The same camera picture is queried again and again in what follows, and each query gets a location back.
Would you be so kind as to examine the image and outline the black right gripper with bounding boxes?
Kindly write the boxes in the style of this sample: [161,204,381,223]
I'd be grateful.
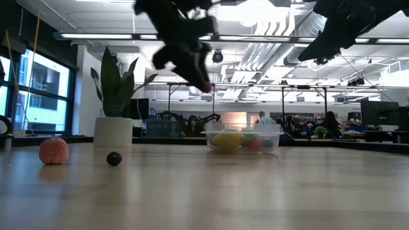
[297,0,378,62]

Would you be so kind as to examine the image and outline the black computer monitor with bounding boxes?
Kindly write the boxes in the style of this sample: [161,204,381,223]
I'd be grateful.
[360,100,400,127]
[127,98,150,121]

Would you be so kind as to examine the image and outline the silver ventilation duct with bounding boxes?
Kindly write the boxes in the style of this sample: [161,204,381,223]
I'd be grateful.
[282,12,320,66]

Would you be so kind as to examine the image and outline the black workstation frame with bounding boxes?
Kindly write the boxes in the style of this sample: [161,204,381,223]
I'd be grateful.
[281,84,329,128]
[167,82,215,124]

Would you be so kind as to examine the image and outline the green snake plant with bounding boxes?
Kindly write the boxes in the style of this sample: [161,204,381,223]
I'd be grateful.
[90,46,159,118]

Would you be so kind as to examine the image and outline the red toy strawberry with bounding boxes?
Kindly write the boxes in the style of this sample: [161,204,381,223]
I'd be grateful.
[247,137,265,151]

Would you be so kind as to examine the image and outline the clear plastic tupperware container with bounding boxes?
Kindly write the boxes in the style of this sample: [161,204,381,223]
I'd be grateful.
[200,123,284,154]

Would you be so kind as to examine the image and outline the black cable loop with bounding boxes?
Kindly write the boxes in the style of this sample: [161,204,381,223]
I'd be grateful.
[0,114,13,137]

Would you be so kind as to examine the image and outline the small white post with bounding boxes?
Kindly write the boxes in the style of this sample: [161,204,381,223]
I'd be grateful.
[3,134,14,153]

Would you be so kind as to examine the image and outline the window with dark frame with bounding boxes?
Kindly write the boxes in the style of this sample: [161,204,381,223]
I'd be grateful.
[0,47,79,135]

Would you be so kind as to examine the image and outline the yellow toy lemon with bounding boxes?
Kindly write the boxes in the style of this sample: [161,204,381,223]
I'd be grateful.
[210,127,245,153]

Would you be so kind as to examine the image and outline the black ceiling spotlights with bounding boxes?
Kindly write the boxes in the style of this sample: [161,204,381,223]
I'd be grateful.
[347,77,366,87]

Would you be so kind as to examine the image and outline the pink toy fruit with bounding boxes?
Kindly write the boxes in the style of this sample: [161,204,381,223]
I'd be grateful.
[38,137,70,166]

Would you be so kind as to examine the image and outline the black aluminium table frame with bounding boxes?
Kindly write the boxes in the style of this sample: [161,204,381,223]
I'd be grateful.
[0,135,409,157]

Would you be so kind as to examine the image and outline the white plant pot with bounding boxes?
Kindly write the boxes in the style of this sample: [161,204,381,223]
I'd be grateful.
[93,117,134,148]

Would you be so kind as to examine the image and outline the person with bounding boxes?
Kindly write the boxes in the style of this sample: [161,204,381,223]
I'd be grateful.
[255,111,276,125]
[183,114,203,138]
[322,111,343,138]

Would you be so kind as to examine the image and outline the long ceiling light bar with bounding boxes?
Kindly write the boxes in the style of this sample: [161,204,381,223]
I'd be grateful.
[53,31,409,45]

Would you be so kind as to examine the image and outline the dark grey box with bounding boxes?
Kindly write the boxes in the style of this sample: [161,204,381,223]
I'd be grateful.
[146,119,183,139]

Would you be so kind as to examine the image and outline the black ceiling fixture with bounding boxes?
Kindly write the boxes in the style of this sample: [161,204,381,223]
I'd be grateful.
[313,56,333,66]

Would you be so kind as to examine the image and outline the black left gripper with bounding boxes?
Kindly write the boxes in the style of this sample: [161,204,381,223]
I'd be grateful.
[152,12,219,92]

